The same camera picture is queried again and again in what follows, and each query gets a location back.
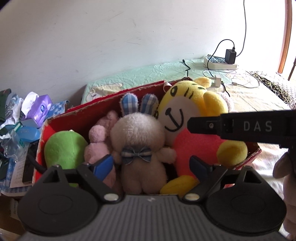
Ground beige plush bunny plaid ears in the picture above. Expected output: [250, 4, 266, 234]
[110, 93, 177, 194]

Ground brown plush bear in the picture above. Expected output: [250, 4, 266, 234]
[273, 151, 295, 240]

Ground small pink plush toy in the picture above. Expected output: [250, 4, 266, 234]
[84, 110, 119, 164]

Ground leopard print cloth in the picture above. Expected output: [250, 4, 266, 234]
[250, 71, 295, 109]

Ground green plush toy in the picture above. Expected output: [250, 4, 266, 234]
[43, 129, 89, 188]

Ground yellow green cartoon bedsheet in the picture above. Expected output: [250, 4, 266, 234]
[81, 58, 296, 239]

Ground red cardboard box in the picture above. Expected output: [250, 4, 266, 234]
[37, 77, 261, 187]

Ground white usb charger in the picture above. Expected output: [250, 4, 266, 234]
[210, 75, 222, 88]

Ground blue plastic case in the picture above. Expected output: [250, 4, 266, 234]
[16, 126, 40, 143]

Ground yellow tiger plush toy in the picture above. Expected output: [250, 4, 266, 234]
[155, 77, 248, 197]

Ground black power adapter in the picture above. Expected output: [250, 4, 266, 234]
[225, 47, 236, 64]

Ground purple tissue pack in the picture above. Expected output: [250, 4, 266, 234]
[23, 95, 53, 128]

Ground white power strip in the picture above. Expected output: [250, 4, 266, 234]
[203, 55, 238, 70]

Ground pile of plastic packages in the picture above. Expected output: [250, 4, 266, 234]
[1, 88, 69, 197]

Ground grey power strip cord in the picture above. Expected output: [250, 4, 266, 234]
[235, 0, 246, 57]

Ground black charging cable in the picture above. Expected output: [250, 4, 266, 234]
[181, 39, 237, 98]

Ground wooden door frame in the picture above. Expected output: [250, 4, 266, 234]
[277, 0, 292, 74]

